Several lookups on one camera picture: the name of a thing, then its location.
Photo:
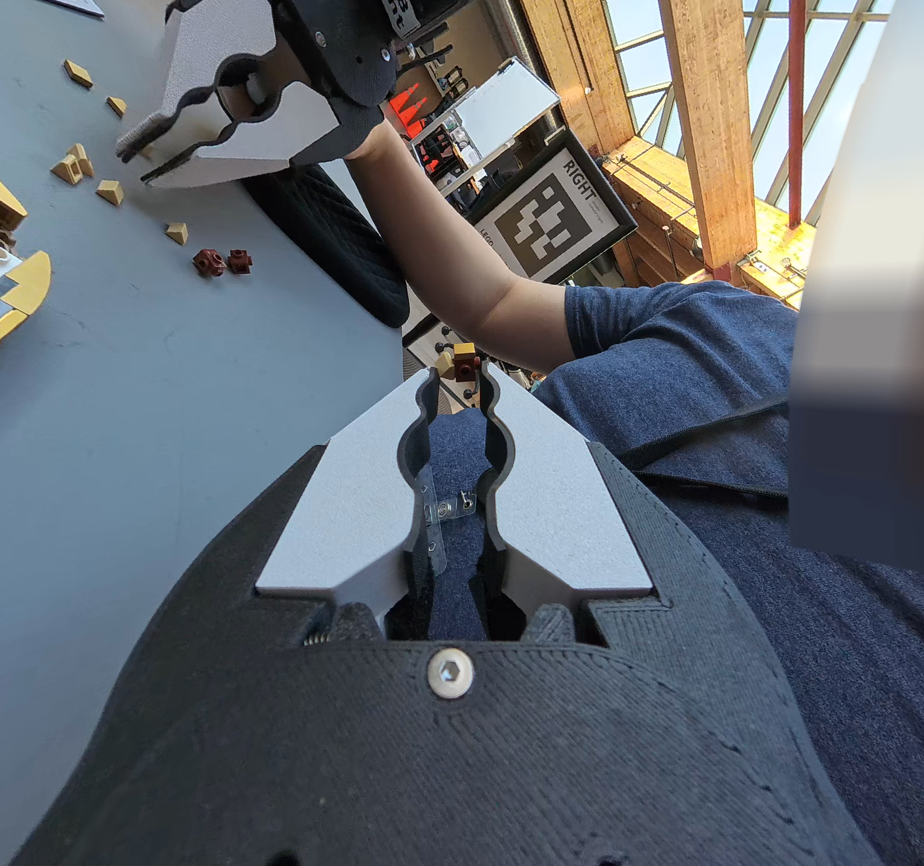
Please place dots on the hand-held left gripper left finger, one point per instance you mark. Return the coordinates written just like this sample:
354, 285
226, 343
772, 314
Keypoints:
339, 519

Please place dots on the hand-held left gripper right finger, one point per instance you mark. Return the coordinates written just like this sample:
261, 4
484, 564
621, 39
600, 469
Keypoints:
570, 519

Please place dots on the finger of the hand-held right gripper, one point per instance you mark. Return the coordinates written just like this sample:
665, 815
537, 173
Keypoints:
281, 137
216, 29

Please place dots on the group of tan lego pieces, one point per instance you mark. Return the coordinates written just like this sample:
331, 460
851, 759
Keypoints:
110, 193

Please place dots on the dark red lego brick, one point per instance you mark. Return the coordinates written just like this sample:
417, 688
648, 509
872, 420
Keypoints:
208, 262
467, 370
239, 260

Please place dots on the person's right forearm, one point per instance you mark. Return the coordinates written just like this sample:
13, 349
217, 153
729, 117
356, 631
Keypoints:
469, 281

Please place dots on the partly built lego model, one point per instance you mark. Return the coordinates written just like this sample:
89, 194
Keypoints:
32, 281

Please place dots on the clear badge holder clip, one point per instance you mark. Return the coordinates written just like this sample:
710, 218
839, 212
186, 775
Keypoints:
433, 512

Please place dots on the orange traffic cone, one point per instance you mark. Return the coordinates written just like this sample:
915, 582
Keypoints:
401, 115
414, 99

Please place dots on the black quilted wrist rest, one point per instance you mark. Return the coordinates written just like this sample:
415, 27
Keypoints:
339, 245

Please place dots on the white rolling whiteboard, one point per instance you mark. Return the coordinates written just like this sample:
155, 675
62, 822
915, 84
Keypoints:
505, 105

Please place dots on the black framed marker sign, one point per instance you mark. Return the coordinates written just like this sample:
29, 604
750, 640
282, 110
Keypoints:
548, 220

